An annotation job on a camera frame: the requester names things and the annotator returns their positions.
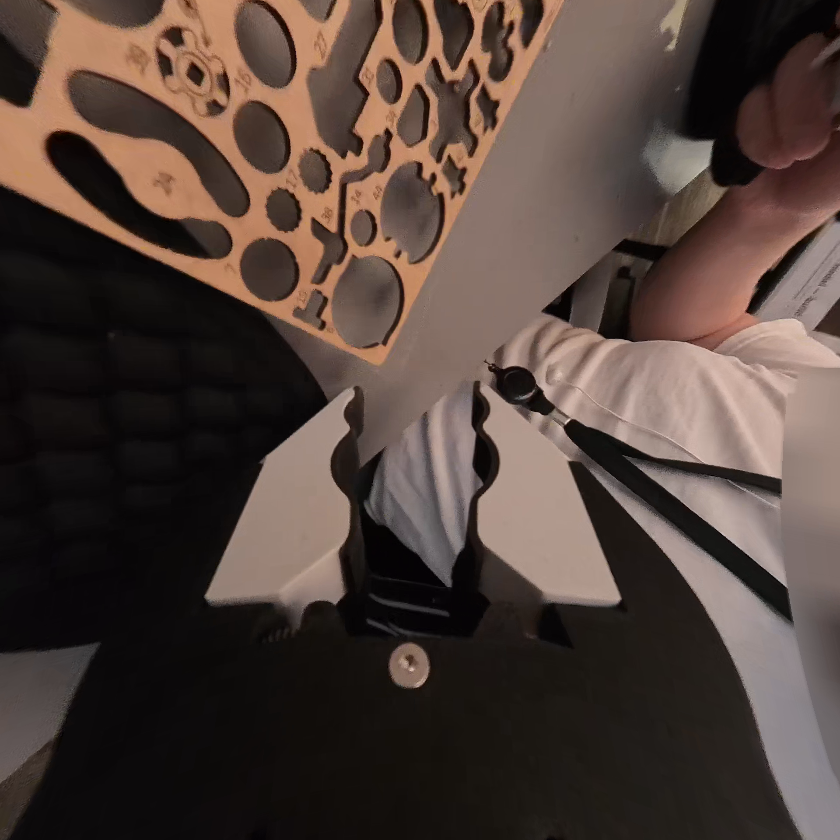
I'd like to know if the laser-cut wooden parts sheet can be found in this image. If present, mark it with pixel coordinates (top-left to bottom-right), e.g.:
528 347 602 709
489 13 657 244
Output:
0 0 567 366

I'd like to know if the person's right hand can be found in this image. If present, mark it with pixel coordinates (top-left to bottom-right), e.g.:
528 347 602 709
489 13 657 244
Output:
738 29 840 173

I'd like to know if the black shoulder strap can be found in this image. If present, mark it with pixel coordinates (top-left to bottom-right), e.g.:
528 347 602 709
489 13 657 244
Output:
554 410 796 624

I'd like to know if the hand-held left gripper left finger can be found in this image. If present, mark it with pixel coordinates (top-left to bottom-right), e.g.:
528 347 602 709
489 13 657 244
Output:
205 386 366 634

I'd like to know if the black badge reel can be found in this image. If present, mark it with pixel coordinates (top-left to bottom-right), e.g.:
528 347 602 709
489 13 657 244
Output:
484 360 559 421

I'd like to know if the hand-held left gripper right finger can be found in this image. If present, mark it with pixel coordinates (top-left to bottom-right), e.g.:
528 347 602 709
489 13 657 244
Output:
469 381 623 634

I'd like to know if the person's white t-shirt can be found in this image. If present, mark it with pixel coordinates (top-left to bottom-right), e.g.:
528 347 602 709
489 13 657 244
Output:
364 314 840 840

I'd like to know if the person's right forearm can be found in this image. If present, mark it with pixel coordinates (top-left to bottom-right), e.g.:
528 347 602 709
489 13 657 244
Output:
631 154 840 350

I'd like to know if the black mesh wrist pad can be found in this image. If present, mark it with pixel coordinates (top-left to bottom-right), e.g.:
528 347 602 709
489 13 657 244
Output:
0 187 330 652

